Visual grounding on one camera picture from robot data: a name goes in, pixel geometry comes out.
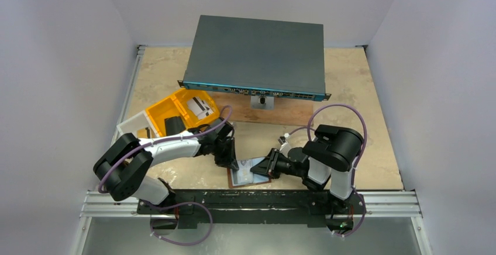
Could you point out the brown leather card holder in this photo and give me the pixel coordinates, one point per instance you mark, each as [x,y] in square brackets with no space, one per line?
[258,179]

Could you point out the grey metal camera stand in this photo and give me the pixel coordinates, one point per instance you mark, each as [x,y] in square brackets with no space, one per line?
[262,102]

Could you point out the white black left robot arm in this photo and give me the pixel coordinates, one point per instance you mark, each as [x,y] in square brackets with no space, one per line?
[122,170]

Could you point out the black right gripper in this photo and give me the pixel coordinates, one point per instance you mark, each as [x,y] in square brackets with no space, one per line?
[274,162]

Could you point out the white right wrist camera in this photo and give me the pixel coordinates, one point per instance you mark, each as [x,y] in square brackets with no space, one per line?
[285,146]

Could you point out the black card in bin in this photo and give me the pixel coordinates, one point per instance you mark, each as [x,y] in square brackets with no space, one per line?
[174,126]

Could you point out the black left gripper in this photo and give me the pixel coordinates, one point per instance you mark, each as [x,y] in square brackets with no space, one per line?
[226,158]

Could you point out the aluminium frame rail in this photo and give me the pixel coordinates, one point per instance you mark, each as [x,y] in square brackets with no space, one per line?
[123,114]

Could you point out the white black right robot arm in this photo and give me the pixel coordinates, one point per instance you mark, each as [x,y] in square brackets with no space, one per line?
[330,156]

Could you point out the white plastic bin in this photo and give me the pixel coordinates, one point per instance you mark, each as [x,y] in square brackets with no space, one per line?
[139,125]

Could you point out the brown wooden board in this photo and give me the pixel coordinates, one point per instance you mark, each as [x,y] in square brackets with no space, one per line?
[277,111]

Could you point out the white VIP credit card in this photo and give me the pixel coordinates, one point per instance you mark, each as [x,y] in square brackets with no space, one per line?
[243,175]

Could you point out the yellow plastic bin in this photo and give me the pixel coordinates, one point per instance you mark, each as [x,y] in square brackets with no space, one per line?
[176,105]

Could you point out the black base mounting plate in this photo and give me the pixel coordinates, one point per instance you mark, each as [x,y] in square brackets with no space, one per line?
[270,207]

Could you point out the white cards in bin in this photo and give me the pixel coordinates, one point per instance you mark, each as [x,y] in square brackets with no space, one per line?
[199,108]

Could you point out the grey blue network switch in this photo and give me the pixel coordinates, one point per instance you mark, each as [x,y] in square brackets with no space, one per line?
[257,57]

